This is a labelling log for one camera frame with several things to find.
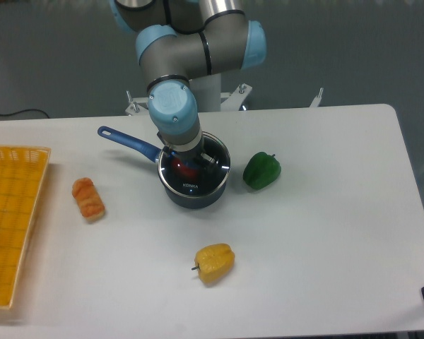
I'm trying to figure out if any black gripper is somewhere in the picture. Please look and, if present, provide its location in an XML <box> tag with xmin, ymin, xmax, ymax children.
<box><xmin>157</xmin><ymin>132</ymin><xmax>219</xmax><ymax>174</ymax></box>

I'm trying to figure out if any glass pot lid blue knob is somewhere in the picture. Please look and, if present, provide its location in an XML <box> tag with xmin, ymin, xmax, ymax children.
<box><xmin>158</xmin><ymin>132</ymin><xmax>231</xmax><ymax>197</ymax></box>

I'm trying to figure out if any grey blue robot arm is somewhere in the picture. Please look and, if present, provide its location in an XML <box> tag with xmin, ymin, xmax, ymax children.
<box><xmin>110</xmin><ymin>1</ymin><xmax>267</xmax><ymax>167</ymax></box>

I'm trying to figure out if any red bell pepper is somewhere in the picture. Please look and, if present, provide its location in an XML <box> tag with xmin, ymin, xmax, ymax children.
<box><xmin>171</xmin><ymin>158</ymin><xmax>199</xmax><ymax>180</ymax></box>

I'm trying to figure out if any dark blue saucepan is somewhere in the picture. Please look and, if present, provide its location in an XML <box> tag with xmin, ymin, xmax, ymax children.
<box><xmin>98</xmin><ymin>126</ymin><xmax>227</xmax><ymax>209</ymax></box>

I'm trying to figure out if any green bell pepper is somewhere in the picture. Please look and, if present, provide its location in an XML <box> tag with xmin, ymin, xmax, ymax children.
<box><xmin>242</xmin><ymin>152</ymin><xmax>282</xmax><ymax>190</ymax></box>

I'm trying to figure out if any orange bread loaf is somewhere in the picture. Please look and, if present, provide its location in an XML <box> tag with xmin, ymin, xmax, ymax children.
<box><xmin>71</xmin><ymin>177</ymin><xmax>105</xmax><ymax>222</ymax></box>

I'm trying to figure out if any yellow bell pepper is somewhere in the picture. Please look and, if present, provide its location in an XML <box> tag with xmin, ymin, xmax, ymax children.
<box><xmin>191</xmin><ymin>243</ymin><xmax>235</xmax><ymax>285</ymax></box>

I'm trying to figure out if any yellow woven basket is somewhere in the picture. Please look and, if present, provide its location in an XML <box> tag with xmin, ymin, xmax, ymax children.
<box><xmin>0</xmin><ymin>145</ymin><xmax>51</xmax><ymax>309</ymax></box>

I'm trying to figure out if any black floor cable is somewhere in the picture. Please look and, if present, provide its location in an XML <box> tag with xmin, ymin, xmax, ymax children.
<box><xmin>0</xmin><ymin>108</ymin><xmax>51</xmax><ymax>119</ymax></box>

